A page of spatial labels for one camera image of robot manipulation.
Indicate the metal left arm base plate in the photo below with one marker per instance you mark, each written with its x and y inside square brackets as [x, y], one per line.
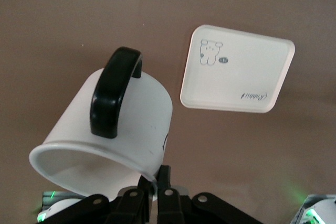
[60, 195]

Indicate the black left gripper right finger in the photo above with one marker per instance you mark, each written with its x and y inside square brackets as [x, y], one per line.
[168, 208]

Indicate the cream rabbit print tray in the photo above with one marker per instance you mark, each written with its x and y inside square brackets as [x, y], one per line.
[236, 77]

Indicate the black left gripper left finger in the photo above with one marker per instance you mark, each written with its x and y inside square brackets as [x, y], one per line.
[131, 208]

